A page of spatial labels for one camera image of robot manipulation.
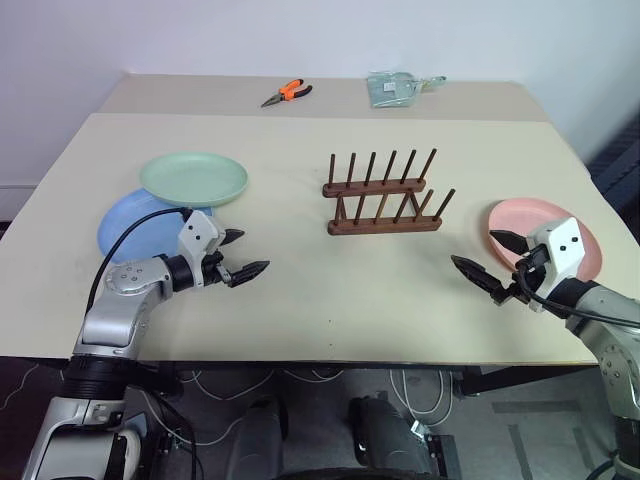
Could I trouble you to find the orange black pliers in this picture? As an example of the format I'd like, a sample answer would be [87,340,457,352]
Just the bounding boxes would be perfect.
[259,79,315,110]

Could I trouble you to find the dark rounded shape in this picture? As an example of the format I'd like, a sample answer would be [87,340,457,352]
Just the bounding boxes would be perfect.
[233,396,290,480]
[346,393,437,477]

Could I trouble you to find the clear bag with green contents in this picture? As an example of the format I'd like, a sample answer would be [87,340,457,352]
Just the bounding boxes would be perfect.
[365,70,448,110]

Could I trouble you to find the blue plate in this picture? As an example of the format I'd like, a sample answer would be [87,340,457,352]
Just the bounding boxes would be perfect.
[95,188,217,265]

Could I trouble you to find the white floor cable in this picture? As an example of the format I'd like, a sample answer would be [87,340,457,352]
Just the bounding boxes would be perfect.
[388,368,457,427]
[189,368,346,402]

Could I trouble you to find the black table frame bar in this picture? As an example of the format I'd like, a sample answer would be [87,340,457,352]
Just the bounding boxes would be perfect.
[451,363,602,400]

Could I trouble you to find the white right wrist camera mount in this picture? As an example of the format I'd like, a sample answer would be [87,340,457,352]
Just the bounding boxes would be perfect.
[528,216,587,302]

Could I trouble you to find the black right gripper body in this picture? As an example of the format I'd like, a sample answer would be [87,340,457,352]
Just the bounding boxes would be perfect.
[491,243,552,306]

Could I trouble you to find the pink red plate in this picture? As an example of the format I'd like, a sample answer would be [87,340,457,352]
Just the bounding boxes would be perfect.
[486,198,604,282]

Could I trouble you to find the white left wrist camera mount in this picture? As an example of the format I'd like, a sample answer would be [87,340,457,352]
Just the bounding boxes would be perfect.
[176,209,224,289]

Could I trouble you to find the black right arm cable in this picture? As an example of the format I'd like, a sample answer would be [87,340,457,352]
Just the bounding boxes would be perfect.
[511,259,640,331]

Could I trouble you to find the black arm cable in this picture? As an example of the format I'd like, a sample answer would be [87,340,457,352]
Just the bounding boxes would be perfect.
[511,259,640,331]
[85,207,194,321]

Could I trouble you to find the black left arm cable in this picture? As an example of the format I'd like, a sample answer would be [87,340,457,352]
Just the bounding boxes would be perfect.
[85,207,194,321]

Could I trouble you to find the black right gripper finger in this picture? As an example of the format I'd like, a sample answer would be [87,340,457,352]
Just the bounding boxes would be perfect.
[450,254,502,297]
[489,229,530,257]

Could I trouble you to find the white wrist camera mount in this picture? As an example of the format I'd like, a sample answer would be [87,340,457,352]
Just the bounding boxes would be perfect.
[528,216,587,302]
[176,209,224,289]

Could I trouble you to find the wooden dish rack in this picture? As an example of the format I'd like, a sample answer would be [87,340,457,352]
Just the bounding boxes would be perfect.
[321,147,458,237]

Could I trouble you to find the black ribbed object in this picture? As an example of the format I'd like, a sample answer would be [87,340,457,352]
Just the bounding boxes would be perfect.
[584,113,640,202]

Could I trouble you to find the green plate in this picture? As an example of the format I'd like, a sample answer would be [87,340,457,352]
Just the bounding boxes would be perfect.
[138,152,250,210]

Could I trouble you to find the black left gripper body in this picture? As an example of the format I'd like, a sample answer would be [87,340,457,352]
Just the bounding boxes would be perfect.
[201,233,237,289]

